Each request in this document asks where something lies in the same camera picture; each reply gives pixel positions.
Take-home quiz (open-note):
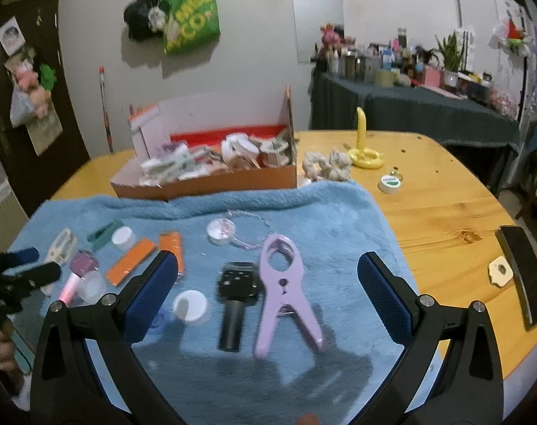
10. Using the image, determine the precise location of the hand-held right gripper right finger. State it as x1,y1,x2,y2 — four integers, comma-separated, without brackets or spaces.
357,251,504,425

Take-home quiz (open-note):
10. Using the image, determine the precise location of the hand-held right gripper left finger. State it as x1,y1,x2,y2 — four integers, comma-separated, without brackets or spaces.
29,250,183,425

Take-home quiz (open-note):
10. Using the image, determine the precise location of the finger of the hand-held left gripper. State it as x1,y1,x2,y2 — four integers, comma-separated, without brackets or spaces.
0,247,40,273
3,262,61,294

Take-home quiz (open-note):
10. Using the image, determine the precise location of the pink tube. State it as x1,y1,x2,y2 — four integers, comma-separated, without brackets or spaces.
58,272,81,304

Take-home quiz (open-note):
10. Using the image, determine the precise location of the white bottle cap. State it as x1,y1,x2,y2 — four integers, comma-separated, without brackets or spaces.
172,290,208,325

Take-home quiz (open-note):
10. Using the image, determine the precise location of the orange packet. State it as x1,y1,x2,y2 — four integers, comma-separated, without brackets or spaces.
105,238,158,287
159,231,186,279

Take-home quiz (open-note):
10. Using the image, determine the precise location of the clear plastic lid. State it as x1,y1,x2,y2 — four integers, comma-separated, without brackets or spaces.
76,270,107,305

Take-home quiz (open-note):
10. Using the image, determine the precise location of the white ridged jar cap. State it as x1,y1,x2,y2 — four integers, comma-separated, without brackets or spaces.
112,227,136,249

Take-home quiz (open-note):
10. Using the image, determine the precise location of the green clothespin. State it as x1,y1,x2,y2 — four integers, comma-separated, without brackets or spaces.
87,220,124,251

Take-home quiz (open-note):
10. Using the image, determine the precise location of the large purple clip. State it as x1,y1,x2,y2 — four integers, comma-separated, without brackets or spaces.
254,234,324,359

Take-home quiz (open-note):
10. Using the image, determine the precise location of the cardboard box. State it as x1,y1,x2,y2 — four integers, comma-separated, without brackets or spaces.
110,85,298,200

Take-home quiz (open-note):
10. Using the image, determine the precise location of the clear round container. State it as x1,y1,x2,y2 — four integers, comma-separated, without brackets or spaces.
206,218,237,245

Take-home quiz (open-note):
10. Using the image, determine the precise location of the person's left hand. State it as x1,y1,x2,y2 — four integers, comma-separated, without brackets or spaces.
0,321,30,391

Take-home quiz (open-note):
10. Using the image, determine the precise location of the small beige clip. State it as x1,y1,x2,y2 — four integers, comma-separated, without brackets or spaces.
45,228,78,271

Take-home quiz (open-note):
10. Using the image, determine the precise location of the purple compact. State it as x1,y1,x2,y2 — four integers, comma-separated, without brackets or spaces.
69,250,98,277

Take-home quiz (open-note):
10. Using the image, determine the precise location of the blue fluffy towel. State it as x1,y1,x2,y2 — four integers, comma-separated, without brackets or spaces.
5,181,428,425

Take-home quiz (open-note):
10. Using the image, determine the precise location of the white tape roll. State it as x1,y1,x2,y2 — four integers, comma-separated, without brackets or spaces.
378,174,404,194

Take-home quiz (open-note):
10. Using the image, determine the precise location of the beige flower-shaped holder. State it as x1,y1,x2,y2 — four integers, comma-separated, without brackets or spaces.
488,257,514,288

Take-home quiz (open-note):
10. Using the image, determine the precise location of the black phone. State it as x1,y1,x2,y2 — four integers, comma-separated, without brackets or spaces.
495,226,537,330

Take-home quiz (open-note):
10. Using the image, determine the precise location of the dark wooden door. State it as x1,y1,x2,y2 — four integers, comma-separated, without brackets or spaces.
0,0,92,217

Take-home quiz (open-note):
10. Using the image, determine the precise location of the cream scrunchie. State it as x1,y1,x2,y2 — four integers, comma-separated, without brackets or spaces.
302,151,329,182
324,148,352,181

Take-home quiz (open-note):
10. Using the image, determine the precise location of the pile of assorted plastic clips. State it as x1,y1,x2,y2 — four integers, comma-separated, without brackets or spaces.
138,135,296,184

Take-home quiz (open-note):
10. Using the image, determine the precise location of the bunch of plush toys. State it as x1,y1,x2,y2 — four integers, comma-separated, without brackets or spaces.
5,51,59,118

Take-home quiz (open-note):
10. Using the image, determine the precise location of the side table with dark cloth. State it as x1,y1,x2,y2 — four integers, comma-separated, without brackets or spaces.
310,71,521,187

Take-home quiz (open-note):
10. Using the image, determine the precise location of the clutter of bottles and jars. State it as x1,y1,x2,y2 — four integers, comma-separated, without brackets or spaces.
315,24,495,94

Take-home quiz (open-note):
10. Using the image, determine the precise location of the potted plant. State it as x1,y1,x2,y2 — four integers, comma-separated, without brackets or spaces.
434,31,468,89

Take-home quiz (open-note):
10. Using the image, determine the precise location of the black bag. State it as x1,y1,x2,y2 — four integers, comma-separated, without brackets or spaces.
123,0,172,43

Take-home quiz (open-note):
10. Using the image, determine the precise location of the green shopping bag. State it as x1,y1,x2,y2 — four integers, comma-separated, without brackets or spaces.
162,0,221,56

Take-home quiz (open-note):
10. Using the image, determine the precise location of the watermelon decoration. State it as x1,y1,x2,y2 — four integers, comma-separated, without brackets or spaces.
492,18,532,56

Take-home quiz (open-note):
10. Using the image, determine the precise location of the bead chain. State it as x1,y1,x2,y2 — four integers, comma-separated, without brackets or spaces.
226,209,273,251

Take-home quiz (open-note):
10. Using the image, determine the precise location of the broom handle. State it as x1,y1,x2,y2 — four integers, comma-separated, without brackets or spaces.
99,66,115,155

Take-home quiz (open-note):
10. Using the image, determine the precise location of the wall mirror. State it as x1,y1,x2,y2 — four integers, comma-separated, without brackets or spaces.
290,0,344,63

